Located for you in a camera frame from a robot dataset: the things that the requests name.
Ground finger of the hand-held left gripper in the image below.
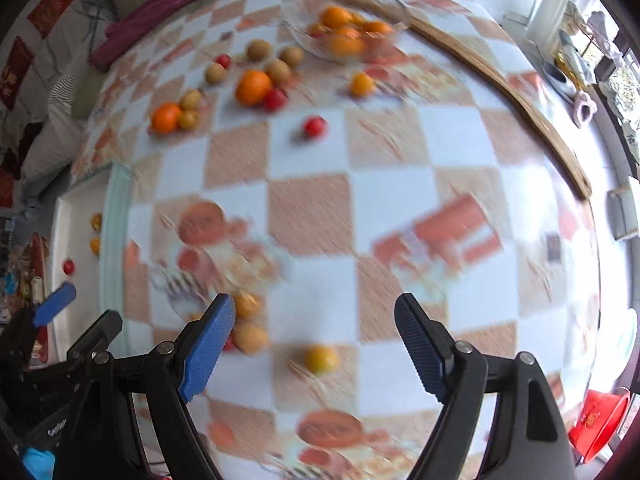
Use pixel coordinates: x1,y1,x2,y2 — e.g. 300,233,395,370
66,310,124,361
32,281,77,327

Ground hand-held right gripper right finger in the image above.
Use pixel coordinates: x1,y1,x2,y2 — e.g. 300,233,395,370
394,294,576,480

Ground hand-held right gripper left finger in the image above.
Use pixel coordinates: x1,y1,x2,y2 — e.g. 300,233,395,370
60,294,236,480

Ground white tray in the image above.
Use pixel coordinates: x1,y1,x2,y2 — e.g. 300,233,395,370
48,195,108,367

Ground checkered printed tablecloth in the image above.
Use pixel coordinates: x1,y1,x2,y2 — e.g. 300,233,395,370
70,0,601,480

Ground red plastic bucket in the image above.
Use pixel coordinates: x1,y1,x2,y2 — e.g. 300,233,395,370
567,389,632,463

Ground long wooden stick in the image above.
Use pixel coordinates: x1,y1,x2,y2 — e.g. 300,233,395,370
327,0,593,201

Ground pink slippers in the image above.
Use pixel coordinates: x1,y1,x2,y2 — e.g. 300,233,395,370
571,91,598,128

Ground purple cloth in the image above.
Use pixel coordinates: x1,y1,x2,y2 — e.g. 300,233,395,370
89,0,228,72

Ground clear glass bowl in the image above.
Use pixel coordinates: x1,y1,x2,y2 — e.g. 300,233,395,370
282,0,413,63

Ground red wall poster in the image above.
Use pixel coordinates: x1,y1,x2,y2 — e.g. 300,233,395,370
27,0,75,38
0,36,35,110

